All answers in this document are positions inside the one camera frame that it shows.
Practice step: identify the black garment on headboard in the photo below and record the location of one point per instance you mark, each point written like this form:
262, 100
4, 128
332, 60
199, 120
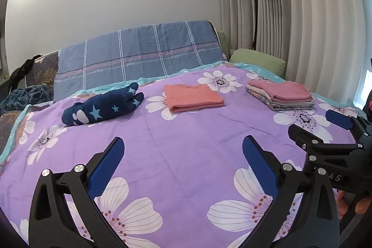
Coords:
20, 72

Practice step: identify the coral pink long-sleeve shirt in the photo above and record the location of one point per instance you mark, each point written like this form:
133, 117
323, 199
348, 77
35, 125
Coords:
180, 97

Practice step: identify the green pillow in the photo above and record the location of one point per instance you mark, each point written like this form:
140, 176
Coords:
252, 57

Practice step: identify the navy star-patterned folded garment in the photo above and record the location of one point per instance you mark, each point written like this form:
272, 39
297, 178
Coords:
102, 107

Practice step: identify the stack of folded clothes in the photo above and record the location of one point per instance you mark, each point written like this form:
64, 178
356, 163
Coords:
285, 96

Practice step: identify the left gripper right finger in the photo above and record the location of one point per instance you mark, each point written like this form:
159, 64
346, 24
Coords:
315, 223

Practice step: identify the purple floral bed sheet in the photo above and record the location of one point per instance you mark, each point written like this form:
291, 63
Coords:
183, 180

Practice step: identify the teal fuzzy blanket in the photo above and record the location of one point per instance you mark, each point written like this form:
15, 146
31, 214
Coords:
18, 99

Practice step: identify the beige pleated curtain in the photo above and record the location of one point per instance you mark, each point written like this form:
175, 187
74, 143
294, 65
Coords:
326, 44

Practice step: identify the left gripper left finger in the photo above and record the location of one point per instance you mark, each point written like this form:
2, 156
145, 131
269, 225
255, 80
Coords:
51, 223

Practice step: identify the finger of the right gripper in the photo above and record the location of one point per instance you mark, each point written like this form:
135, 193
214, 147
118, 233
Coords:
359, 127
307, 141

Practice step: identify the blue plaid pillow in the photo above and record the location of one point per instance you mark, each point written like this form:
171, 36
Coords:
130, 54

